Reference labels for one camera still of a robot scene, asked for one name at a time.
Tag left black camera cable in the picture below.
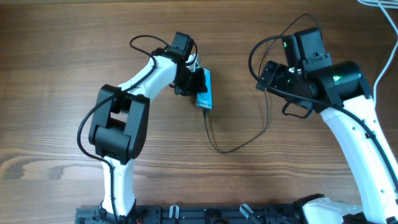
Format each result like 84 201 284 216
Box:
76 34 172 224

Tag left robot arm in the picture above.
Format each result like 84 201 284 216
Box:
87 32 209 223

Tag black USB charging cable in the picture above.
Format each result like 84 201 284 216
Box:
201 12 321 154

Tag white cables top corner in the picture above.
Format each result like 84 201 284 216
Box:
356 0 398 10

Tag Galaxy smartphone teal screen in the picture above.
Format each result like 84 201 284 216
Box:
196 67 213 110

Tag white power strip cord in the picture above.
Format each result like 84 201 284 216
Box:
372 2 398 108

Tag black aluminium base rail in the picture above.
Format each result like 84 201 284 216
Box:
75 203 302 224

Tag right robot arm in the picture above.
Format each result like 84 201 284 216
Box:
256 27 397 223

